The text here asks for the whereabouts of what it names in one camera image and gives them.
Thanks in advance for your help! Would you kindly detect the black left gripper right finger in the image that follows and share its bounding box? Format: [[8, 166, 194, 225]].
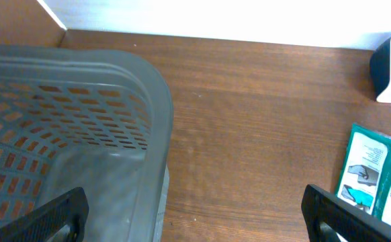
[[301, 184, 391, 242]]

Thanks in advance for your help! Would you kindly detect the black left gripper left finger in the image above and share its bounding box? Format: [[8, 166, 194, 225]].
[[0, 187, 89, 242]]

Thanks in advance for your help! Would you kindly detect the green white package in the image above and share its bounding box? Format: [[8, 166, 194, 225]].
[[335, 124, 391, 226]]

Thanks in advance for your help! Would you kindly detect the grey plastic basket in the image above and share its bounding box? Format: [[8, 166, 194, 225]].
[[0, 45, 173, 241]]

